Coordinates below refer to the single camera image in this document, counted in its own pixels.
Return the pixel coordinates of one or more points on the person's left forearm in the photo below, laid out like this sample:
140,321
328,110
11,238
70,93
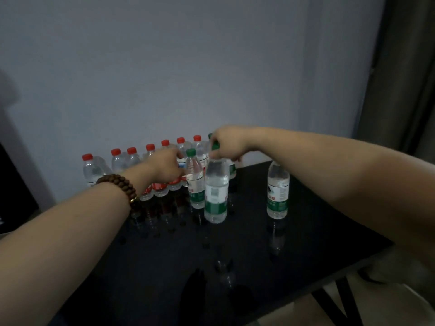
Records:
64,241

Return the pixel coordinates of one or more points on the person's right hand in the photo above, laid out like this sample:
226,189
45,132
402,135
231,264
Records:
231,140

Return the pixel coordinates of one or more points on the person's left fingers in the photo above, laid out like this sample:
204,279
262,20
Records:
179,166

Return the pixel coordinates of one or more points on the person's right forearm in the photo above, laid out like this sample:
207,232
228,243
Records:
340,179

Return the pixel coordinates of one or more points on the grey curtain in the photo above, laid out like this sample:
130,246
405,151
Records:
397,81

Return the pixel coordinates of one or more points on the green cap water bottle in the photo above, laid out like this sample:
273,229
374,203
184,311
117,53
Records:
196,186

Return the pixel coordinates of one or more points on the person's left hand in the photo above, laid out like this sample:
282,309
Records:
163,166

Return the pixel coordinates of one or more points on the person's right fingers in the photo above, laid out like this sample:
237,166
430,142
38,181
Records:
219,153

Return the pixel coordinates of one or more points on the large green label water bottle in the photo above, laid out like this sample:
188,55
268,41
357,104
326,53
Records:
216,193

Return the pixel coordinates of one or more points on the row of red cap bottles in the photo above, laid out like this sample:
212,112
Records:
119,162

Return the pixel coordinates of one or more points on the black table leg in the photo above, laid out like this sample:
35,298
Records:
343,302

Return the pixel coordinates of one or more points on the black screen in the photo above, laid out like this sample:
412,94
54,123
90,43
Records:
15,196

